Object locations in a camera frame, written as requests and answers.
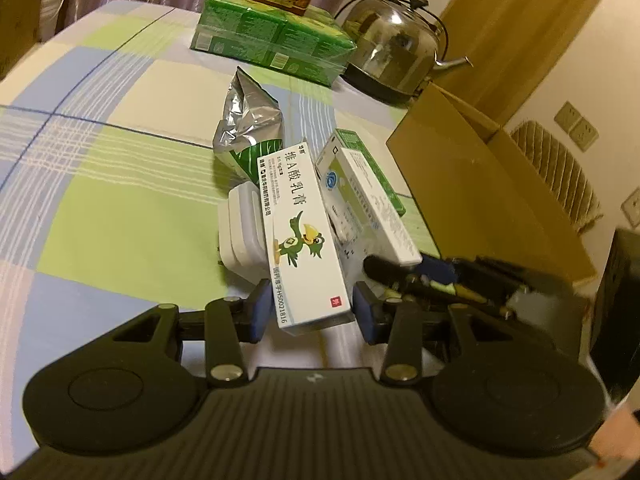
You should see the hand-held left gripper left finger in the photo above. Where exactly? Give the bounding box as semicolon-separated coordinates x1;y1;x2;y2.
116;280;273;388

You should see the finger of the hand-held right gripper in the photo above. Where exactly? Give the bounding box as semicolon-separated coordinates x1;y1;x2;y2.
450;256;571;292
362;254;501;311

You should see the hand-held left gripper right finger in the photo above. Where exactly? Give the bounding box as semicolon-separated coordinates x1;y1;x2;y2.
352;282;503;385

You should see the white box with bird print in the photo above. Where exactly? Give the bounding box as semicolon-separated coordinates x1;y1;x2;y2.
256;140;357;337

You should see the brown cardboard box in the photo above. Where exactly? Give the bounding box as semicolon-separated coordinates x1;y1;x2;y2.
385;82;598;286

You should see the green and white medicine box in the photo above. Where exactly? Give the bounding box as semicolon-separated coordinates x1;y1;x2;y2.
314;128;407;261

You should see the slim white medicine box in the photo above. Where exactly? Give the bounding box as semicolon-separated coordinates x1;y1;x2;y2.
336;149;424;267

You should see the white power adapter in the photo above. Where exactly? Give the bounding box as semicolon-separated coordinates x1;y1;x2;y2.
216;183;271;281

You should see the black chair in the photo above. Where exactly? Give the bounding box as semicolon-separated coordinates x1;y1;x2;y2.
590;227;640;366

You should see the beige woven basket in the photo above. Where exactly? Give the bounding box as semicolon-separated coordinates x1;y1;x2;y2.
510;120;603;233

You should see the silver foil pouch green leaf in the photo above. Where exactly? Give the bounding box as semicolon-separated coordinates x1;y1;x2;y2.
212;66;287;183

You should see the stainless steel kettle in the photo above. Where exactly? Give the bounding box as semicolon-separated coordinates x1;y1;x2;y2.
332;0;473;106

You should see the wooden door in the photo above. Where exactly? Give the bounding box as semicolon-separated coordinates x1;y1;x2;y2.
435;0;616;126

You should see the green tissue multipack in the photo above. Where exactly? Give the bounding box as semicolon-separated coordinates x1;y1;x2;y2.
189;0;358;86

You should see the worn cardboard box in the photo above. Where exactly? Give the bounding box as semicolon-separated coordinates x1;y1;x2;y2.
0;0;48;78

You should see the beige wall socket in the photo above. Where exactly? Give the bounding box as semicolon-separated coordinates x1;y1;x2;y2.
620;192;640;233
570;116;599;151
553;101;581;133

